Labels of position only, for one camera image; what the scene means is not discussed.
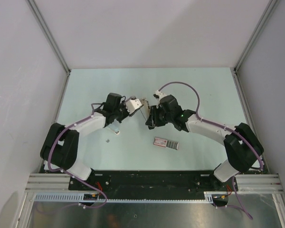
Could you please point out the light blue stapler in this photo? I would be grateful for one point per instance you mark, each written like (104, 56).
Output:
(116, 131)

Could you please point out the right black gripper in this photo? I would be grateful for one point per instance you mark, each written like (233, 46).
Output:
(153, 120)

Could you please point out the right aluminium side rail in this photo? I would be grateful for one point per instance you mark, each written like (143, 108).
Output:
(248, 118)

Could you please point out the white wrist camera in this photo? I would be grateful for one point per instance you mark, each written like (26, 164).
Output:
(133, 104)
(158, 95)

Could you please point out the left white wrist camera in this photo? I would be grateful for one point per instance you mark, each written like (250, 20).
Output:
(133, 104)

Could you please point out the aluminium front frame rail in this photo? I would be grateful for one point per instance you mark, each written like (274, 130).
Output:
(247, 183)

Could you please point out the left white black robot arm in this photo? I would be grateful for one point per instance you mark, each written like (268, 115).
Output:
(60, 148)

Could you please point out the aluminium corner post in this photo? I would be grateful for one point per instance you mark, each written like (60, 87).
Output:
(264, 19)
(47, 33)

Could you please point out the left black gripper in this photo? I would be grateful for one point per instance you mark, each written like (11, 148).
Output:
(123, 104)

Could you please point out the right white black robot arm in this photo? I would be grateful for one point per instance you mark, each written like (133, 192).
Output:
(242, 146)

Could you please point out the left aluminium corner post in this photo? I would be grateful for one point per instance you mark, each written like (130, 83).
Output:
(47, 33)

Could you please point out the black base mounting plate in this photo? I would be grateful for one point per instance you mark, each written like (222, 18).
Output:
(194, 180)

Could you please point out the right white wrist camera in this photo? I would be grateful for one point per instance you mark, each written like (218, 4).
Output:
(158, 95)

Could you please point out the right aluminium corner post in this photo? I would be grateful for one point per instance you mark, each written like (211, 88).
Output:
(264, 19)

